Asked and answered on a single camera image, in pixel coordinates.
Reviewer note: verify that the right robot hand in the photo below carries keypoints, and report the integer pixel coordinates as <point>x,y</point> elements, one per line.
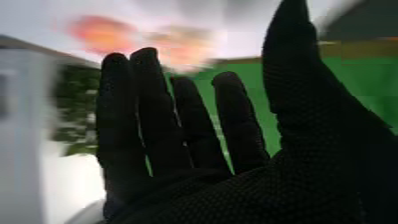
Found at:
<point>296,173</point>

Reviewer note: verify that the white sheet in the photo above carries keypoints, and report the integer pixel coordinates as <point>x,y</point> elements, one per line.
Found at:
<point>237,20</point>

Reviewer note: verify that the orange pink flower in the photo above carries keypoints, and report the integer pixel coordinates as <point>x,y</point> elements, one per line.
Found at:
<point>104,33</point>

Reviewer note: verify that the green leafy plant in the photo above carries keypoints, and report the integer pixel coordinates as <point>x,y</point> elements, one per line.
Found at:
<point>77,110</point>

